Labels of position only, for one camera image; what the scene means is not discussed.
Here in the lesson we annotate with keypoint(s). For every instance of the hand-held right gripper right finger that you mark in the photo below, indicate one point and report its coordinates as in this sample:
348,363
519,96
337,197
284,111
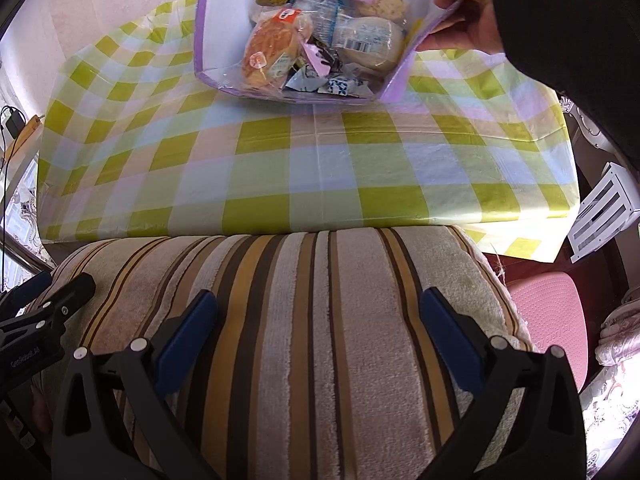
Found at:
450,340

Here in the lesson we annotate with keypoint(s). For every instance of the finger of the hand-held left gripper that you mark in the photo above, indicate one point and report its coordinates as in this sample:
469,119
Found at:
27,287
65,300

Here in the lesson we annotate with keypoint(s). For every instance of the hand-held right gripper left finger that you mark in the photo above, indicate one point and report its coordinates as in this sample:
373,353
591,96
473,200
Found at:
185,340

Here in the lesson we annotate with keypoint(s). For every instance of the round rice cake packet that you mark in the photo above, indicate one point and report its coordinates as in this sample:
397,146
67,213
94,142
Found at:
370,40

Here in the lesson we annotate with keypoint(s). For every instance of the clear bin of snacks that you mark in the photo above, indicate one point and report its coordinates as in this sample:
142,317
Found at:
220,25

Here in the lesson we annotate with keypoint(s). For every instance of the pink plastic chair seat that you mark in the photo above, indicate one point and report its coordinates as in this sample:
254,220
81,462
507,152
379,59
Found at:
550,320

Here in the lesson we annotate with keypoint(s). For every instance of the striped beige blanket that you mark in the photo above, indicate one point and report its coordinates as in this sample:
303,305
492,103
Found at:
320,360

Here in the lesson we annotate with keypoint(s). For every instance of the mauve patterned curtain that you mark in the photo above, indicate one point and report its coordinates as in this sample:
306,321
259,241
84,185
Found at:
617,340

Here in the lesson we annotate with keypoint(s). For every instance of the white slatted stool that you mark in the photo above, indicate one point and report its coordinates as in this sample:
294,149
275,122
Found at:
600,210

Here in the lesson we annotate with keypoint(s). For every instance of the green checked tablecloth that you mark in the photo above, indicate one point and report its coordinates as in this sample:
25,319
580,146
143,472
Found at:
300,175

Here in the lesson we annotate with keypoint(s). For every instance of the small blue white packet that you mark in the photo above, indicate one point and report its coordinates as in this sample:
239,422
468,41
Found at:
340,85

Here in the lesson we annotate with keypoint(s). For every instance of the bread bun clear packet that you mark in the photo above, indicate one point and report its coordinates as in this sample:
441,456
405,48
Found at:
270,50

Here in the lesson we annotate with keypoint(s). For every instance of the dark grain clear packet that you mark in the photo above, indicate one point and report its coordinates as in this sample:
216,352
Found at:
325,17

